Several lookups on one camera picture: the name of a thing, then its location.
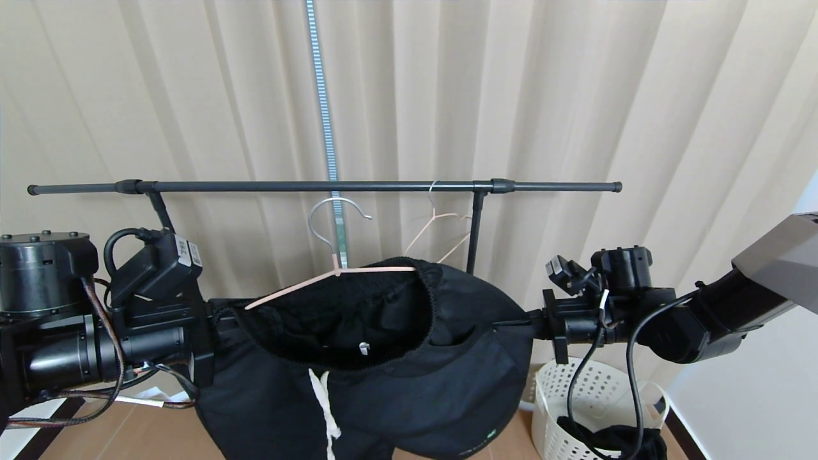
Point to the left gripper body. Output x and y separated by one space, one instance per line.
160 348

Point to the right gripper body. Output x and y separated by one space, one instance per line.
578 322

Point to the pink clothes hanger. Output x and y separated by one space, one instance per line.
434 216
287 291

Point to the black shorts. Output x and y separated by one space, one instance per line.
415 383

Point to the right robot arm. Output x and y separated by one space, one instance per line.
767 268

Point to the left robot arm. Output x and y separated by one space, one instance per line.
45 268

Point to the white laundry basket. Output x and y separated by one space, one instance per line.
594 390

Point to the heap of clothes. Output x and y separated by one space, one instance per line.
613 441

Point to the black clothes rack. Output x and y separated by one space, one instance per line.
319 186

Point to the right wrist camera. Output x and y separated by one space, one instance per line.
567 268

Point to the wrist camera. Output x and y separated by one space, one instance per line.
160 262
567 268

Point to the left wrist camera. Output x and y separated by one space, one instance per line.
160 262

